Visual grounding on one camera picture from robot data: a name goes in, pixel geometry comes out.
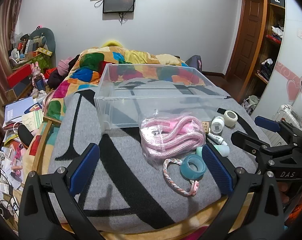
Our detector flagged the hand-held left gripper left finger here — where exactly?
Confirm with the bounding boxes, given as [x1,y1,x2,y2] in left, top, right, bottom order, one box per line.
[19,143,101,240]

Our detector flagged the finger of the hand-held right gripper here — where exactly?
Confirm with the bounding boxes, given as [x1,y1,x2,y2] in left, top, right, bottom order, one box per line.
[254,115,297,146]
[231,130,273,157]

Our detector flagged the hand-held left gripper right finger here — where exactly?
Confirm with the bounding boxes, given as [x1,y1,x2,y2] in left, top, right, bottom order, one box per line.
[202,142,285,240]

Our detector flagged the mint green small bottle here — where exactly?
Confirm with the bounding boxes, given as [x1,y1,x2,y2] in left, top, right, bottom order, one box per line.
[196,144,229,157]

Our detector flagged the white bandage roll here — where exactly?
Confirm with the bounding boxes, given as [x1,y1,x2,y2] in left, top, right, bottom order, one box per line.
[224,110,239,125]

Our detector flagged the white tube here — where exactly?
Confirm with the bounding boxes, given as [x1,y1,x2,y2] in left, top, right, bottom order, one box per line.
[207,132,228,146]

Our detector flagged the teal tape roll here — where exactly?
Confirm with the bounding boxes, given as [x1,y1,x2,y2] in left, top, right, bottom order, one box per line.
[180,154,207,180]

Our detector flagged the white round jar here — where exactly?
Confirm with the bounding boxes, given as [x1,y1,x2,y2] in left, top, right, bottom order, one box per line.
[210,117,225,134]

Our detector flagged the pastel braided rope ring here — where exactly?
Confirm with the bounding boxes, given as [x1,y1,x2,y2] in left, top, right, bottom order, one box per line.
[163,158,199,197]

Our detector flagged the bagged pink rope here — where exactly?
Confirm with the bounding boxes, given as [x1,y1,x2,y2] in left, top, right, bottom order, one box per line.
[138,112,207,169]

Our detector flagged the clear plastic storage box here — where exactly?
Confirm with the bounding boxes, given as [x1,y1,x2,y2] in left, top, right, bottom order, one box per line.
[94,64,230,130]

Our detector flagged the person's right hand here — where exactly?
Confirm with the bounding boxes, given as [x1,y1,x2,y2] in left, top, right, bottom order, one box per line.
[278,182,292,206]

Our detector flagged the grey bag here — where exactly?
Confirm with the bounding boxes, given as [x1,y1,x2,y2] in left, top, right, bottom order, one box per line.
[243,94,261,111]

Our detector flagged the grey blanket with black letters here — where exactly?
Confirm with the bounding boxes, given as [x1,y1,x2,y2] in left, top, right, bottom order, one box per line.
[48,80,270,230]

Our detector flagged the black paddle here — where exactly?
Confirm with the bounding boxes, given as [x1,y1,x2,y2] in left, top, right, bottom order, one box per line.
[17,124,34,148]

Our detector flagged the wooden shelf unit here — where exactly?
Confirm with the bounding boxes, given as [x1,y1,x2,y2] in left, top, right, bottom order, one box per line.
[241,0,287,102]

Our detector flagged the white wardrobe with pink hearts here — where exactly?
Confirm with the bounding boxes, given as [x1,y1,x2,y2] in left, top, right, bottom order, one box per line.
[251,0,302,140]

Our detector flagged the pile of papers and packets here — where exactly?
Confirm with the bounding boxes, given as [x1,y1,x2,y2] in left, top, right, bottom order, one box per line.
[0,120,42,220]

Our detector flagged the white and blue booklet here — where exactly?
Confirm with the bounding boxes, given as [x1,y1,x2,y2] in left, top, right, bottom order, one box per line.
[4,96,35,125]

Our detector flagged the brown wooden door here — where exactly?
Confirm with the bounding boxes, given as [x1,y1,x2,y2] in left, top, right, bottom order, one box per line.
[225,0,264,80]

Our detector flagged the dark clothing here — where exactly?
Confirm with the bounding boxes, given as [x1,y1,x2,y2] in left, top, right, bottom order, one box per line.
[46,55,77,89]

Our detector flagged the dark backpack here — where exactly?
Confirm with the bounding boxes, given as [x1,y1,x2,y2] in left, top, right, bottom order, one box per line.
[185,55,204,72]

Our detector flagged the pink knit hat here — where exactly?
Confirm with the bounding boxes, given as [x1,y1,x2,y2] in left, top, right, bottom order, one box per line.
[57,58,72,76]

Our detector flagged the colourful patchwork blanket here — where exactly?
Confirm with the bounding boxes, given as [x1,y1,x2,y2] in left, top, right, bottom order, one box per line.
[23,45,213,175]

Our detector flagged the pink bunny toy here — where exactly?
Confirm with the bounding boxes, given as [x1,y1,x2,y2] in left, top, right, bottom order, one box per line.
[31,61,48,91]

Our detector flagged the red box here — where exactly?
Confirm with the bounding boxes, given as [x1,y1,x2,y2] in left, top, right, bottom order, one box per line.
[7,64,33,87]

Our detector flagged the yellow pillow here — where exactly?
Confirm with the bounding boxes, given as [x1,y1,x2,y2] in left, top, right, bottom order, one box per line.
[102,39,124,48]

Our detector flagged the grey neck pillow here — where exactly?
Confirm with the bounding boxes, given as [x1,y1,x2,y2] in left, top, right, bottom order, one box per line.
[29,27,56,53]

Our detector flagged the striped curtain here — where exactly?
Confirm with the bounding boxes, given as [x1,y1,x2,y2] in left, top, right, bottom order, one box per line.
[0,0,32,110]

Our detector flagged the wooden bed frame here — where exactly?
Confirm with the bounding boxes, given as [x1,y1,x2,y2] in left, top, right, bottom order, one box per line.
[31,116,63,173]

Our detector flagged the small wall monitor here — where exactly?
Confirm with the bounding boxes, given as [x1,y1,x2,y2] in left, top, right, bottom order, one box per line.
[102,0,136,14]

